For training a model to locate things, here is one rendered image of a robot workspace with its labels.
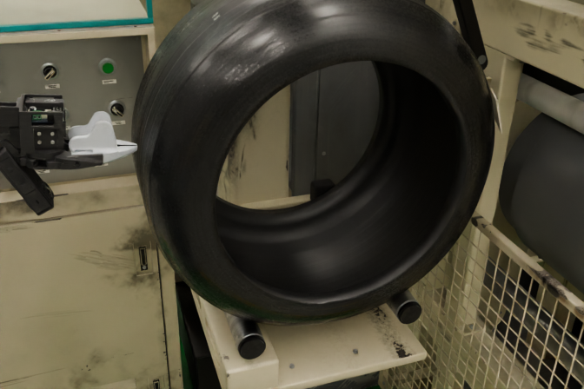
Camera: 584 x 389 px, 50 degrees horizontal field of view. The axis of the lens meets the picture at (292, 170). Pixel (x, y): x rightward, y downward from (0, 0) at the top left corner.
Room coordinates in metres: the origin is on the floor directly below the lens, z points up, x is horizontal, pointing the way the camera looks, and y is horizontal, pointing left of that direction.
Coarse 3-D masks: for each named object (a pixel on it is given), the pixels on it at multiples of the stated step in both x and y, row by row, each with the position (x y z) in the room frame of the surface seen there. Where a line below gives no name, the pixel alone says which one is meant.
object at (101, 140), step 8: (96, 128) 0.77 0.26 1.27; (104, 128) 0.78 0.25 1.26; (80, 136) 0.77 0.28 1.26; (88, 136) 0.77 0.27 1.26; (96, 136) 0.77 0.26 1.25; (104, 136) 0.78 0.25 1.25; (112, 136) 0.78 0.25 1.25; (72, 144) 0.76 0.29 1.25; (80, 144) 0.76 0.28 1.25; (88, 144) 0.77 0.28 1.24; (96, 144) 0.77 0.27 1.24; (104, 144) 0.78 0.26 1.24; (112, 144) 0.78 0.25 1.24; (72, 152) 0.76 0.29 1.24; (80, 152) 0.76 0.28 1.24; (88, 152) 0.76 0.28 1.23; (96, 152) 0.77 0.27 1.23; (104, 152) 0.77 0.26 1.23; (112, 152) 0.77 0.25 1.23; (120, 152) 0.78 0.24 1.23; (128, 152) 0.79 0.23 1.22; (104, 160) 0.77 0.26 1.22; (112, 160) 0.77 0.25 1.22
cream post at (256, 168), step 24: (288, 96) 1.17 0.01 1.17; (264, 120) 1.15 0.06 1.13; (288, 120) 1.17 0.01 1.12; (240, 144) 1.13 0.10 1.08; (264, 144) 1.15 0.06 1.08; (288, 144) 1.17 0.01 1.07; (240, 168) 1.13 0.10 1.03; (264, 168) 1.15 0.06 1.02; (288, 168) 1.17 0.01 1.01; (240, 192) 1.13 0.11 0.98; (264, 192) 1.15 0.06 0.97; (288, 192) 1.17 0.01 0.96
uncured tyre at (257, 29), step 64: (256, 0) 0.84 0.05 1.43; (320, 0) 0.81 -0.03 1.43; (384, 0) 0.84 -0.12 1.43; (192, 64) 0.78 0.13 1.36; (256, 64) 0.75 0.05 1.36; (320, 64) 0.77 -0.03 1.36; (384, 64) 1.10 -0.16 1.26; (448, 64) 0.84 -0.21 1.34; (192, 128) 0.73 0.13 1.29; (384, 128) 1.11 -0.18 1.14; (448, 128) 1.02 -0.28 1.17; (192, 192) 0.72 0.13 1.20; (384, 192) 1.08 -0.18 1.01; (448, 192) 0.97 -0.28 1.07; (192, 256) 0.72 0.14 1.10; (256, 256) 0.98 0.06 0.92; (320, 256) 1.00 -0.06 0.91; (384, 256) 0.95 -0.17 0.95; (256, 320) 0.78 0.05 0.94; (320, 320) 0.79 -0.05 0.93
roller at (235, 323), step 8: (224, 312) 0.84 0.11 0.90; (232, 320) 0.81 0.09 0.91; (240, 320) 0.80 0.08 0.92; (248, 320) 0.80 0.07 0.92; (232, 328) 0.80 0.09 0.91; (240, 328) 0.78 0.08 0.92; (248, 328) 0.78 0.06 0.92; (256, 328) 0.78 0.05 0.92; (240, 336) 0.77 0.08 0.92; (248, 336) 0.76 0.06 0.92; (256, 336) 0.76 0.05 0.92; (240, 344) 0.76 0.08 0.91; (248, 344) 0.75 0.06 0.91; (256, 344) 0.76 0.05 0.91; (264, 344) 0.77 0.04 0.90; (240, 352) 0.75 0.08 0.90; (248, 352) 0.75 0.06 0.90; (256, 352) 0.76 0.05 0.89
